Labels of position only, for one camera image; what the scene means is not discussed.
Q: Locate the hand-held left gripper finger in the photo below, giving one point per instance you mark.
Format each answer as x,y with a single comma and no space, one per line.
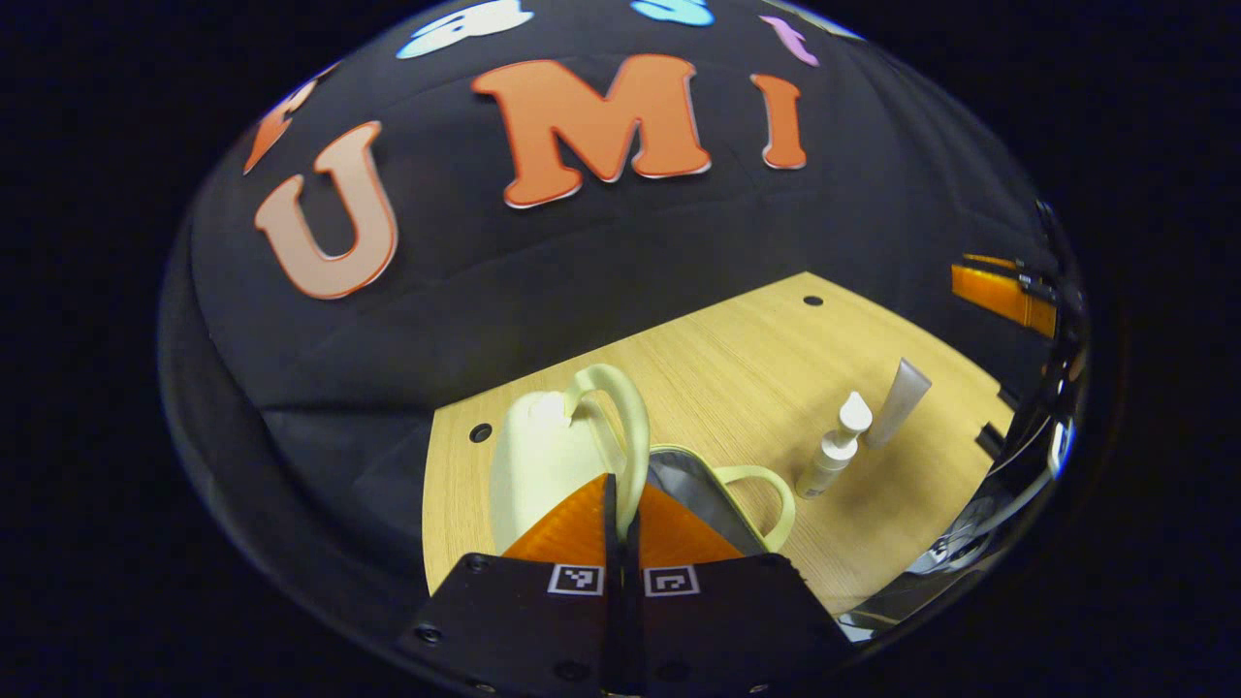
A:
632,601
612,582

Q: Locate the frosted white tube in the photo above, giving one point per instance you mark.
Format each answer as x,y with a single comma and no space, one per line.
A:
897,402

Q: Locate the black backdrop cloth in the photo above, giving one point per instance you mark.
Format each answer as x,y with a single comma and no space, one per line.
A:
582,262

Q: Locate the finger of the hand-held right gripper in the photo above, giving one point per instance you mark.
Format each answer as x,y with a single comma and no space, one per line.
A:
999,296
989,261

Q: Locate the white pump bottle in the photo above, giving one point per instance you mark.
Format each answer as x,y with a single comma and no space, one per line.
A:
834,456

